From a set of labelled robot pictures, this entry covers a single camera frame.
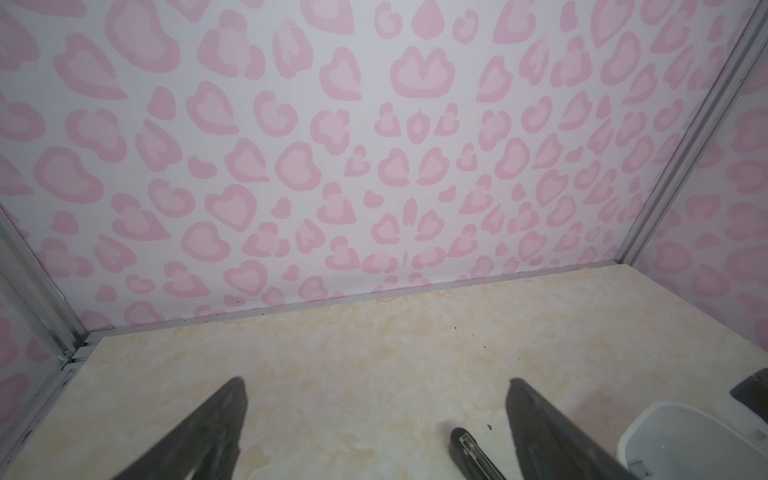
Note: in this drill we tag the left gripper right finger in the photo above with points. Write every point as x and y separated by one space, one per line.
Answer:
549 446

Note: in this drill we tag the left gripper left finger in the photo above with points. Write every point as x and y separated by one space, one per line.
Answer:
205 445

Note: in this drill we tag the black stapler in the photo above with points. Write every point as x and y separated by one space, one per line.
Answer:
471 460

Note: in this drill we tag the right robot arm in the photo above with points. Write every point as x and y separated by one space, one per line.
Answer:
752 393

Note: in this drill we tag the white plastic tray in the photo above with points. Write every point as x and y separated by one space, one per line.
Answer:
670 440

